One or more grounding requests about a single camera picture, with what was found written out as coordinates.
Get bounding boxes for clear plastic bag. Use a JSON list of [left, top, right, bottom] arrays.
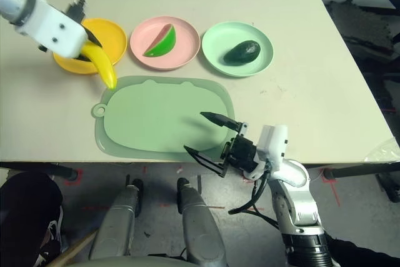
[[364, 137, 400, 165]]

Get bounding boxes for dark green toy avocado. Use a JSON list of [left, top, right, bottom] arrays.
[[222, 40, 262, 64]]

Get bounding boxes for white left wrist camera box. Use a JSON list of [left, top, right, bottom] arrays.
[[14, 0, 87, 59]]

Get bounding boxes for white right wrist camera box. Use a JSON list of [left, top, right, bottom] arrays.
[[256, 124, 288, 168]]

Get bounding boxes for yellow plastic plate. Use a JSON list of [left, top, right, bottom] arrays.
[[52, 18, 128, 76]]

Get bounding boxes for silver robot leg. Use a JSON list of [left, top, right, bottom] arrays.
[[177, 178, 228, 264], [89, 178, 144, 260]]

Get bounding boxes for green cutting board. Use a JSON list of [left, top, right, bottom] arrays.
[[91, 75, 236, 159]]

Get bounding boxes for yellow toy banana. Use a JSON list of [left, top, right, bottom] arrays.
[[79, 43, 119, 90]]

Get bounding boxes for toy watermelon slice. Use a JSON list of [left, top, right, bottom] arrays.
[[142, 23, 176, 58]]

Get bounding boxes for mint green plastic plate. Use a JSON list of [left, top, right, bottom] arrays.
[[201, 21, 274, 78]]

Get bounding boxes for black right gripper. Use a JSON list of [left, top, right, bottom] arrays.
[[183, 111, 266, 178]]

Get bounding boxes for black and white sneaker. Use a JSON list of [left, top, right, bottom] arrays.
[[34, 207, 68, 267]]

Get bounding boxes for silver right robot leg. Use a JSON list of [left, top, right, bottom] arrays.
[[177, 178, 228, 264]]

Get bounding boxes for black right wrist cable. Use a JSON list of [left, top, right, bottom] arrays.
[[227, 169, 282, 229]]

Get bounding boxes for silver left robot leg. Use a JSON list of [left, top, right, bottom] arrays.
[[89, 178, 144, 260]]

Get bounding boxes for bystander leg in black trousers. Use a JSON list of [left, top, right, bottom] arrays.
[[0, 171, 63, 267]]

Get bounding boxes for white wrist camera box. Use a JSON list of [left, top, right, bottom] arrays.
[[256, 124, 288, 168], [14, 0, 87, 59]]

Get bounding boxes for wooden stick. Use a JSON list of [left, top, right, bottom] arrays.
[[46, 229, 99, 267]]

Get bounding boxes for grey robot torso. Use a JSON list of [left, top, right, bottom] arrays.
[[67, 254, 201, 267]]

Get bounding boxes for dark foam floor mat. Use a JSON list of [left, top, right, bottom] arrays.
[[324, 0, 400, 114]]

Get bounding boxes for black table leg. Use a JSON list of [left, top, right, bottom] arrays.
[[323, 162, 400, 202], [46, 163, 79, 182]]

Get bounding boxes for pink plastic plate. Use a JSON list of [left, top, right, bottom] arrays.
[[129, 15, 201, 71]]

